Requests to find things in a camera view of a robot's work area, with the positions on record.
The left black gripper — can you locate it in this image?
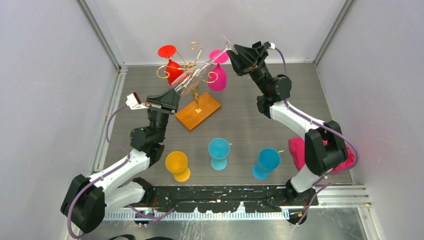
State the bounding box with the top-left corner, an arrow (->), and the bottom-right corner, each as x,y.
145,82 -> 184,144

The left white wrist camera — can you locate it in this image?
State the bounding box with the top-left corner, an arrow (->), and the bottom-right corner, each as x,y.
125,92 -> 148,110

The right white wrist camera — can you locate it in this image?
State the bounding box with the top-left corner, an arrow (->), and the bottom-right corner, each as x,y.
252,41 -> 276,53

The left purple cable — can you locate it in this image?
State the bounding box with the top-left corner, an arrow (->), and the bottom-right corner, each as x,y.
66,105 -> 176,240

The pink crumpled cloth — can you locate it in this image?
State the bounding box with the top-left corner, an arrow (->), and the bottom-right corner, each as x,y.
288,137 -> 355,172

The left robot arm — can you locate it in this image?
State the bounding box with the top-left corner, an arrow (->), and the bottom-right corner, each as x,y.
60,88 -> 181,239

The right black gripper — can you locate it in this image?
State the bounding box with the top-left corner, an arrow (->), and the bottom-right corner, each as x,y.
225,46 -> 272,96

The clear wine glass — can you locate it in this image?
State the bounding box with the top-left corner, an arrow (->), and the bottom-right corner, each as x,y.
172,36 -> 234,96

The blue wine glass centre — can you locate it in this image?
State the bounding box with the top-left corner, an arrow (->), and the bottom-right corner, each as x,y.
208,138 -> 230,171

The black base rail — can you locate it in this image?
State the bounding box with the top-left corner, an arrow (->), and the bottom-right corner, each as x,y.
132,184 -> 319,215

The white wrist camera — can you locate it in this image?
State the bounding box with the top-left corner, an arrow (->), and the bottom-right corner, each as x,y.
125,92 -> 148,110
252,41 -> 276,53

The red plastic wine glass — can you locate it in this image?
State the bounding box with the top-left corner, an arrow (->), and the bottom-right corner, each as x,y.
156,44 -> 186,87

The gold wire glass rack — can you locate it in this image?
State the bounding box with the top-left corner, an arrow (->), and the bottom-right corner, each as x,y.
172,41 -> 222,132

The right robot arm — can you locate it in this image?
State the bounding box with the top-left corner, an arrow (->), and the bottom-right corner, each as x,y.
227,42 -> 349,205

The pink plastic wine glass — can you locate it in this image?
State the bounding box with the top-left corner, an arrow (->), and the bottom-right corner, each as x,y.
208,52 -> 229,92

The yellow plastic wine glass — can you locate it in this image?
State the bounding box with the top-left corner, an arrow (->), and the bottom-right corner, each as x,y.
165,151 -> 191,183

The blue wine glass right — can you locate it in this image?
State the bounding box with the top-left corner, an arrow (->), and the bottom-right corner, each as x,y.
252,148 -> 281,180

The blue wine glass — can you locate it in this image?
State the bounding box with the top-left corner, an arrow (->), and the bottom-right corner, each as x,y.
208,138 -> 230,171
252,148 -> 281,180

